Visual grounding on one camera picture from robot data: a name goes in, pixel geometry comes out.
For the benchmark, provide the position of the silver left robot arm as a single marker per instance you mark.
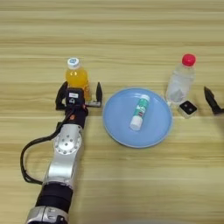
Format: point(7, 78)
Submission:
point(65, 157)

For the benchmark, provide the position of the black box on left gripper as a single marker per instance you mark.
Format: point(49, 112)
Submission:
point(75, 96)

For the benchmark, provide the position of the orange juice bottle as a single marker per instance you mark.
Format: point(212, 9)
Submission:
point(77, 78)

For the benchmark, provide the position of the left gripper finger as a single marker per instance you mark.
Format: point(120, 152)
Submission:
point(60, 97)
point(99, 93)

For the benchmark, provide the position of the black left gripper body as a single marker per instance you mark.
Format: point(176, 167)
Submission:
point(76, 116)

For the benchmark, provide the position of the white green glue stick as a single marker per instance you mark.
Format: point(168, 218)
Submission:
point(140, 110)

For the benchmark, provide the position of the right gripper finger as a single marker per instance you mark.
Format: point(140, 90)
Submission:
point(211, 99)

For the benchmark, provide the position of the blue round plate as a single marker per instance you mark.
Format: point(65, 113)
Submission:
point(157, 128)

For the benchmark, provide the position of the small black white cube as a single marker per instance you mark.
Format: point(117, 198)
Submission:
point(188, 108)

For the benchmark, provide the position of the clear bottle red cap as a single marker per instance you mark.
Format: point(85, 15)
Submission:
point(180, 84)

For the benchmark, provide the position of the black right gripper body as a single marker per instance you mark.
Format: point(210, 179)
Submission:
point(220, 111)

